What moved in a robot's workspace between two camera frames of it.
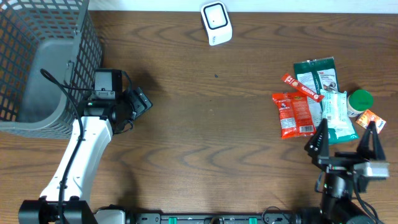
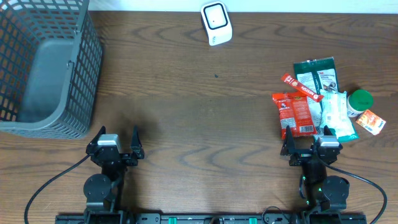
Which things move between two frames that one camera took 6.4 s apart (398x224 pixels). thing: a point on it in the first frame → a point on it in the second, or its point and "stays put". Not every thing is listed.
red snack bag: [296, 116] stays put
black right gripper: [343, 162] → [301, 155]
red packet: [303, 88] stays put
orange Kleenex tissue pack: [364, 118] stays put
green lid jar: [358, 101] stays put
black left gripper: [140, 103] → [133, 159]
